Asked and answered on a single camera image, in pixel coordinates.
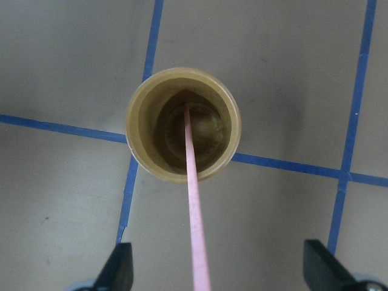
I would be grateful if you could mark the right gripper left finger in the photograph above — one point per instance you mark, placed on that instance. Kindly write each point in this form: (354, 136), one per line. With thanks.
(117, 273)

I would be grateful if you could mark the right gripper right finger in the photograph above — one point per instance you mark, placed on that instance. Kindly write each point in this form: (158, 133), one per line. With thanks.
(322, 271)

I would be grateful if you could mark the pink chopstick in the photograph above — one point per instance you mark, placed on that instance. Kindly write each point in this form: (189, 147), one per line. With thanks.
(200, 267)

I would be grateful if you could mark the bamboo chopstick holder cup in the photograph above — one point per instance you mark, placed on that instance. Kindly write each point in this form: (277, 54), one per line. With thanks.
(155, 125)

